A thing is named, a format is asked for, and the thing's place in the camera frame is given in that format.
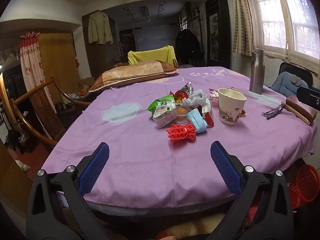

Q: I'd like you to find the green snack packet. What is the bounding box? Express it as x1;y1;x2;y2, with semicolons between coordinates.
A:
147;94;175;114

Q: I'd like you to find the white floral cup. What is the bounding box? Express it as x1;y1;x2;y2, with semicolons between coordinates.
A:
217;88;247;125

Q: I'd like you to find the dark cabinet with picture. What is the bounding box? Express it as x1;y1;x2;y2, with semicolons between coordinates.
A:
205;0;232;68

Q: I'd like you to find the beige hanging jacket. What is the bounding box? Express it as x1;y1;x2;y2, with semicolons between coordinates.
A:
88;10;113;45

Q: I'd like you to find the white snack packet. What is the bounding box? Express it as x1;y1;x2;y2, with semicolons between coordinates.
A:
152;104;177;128

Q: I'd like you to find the red snack packet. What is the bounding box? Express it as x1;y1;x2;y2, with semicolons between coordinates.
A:
174;82;192;105

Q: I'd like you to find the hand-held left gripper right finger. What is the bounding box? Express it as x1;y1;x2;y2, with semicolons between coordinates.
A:
210;141;294;240

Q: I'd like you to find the dark wooden wardrobe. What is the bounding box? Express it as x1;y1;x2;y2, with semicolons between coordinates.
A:
82;10;120;78

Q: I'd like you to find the blue face mask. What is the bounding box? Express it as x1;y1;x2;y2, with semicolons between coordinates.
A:
187;109;208;133

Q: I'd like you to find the brown floral pillow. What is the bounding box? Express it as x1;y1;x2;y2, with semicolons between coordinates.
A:
88;60;179;93

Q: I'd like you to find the clear plastic cup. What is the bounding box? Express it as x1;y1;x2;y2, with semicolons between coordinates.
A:
175;105;189;124

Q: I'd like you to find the red plastic basket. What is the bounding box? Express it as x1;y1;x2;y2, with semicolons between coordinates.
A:
287;164;320;209

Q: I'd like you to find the purple tablecloth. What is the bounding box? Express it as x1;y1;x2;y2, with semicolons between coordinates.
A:
41;66;318;209

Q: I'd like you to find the red plastic chain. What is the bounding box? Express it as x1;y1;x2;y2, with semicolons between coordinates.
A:
166;124;197;143

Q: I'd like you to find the checked beige curtain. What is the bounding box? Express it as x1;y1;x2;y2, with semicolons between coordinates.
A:
230;0;254;57

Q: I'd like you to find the white and red medicine box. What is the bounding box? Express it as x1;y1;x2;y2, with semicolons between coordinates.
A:
201;105;215;128

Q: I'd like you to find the black hanging garment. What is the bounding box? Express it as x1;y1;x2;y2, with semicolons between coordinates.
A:
175;29;203;67

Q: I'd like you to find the pink candy wrapper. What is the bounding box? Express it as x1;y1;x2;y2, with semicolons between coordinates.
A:
209;88;220;105

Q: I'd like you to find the brown leather case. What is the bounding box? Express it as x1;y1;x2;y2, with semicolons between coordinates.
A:
282;96;317;126

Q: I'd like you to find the wooden armchair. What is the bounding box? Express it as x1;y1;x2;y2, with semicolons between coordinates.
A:
9;76;92;147

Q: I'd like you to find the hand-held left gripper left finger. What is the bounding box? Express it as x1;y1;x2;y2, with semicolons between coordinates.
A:
26;142;110;240

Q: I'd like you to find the yellow covered chair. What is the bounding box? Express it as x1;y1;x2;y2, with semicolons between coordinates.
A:
127;45;178;68

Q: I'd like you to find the white framed window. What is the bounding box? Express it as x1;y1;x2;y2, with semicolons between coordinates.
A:
251;0;320;67

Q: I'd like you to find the white backdrop sheet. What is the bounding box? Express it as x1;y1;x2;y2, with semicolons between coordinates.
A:
134;25;179;52

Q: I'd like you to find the red floral curtain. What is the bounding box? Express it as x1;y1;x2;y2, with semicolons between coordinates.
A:
19;31;57;110

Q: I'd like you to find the light wooden door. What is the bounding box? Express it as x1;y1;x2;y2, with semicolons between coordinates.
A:
39;32;82;103

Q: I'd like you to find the crumpled white tissue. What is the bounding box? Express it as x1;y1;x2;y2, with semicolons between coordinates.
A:
182;89;210;110

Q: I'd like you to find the steel bottle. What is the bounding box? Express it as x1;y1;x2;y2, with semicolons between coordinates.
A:
249;48;266;95

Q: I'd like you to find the blue cushioned office chair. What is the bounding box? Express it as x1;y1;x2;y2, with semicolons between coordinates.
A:
270;62;313;98

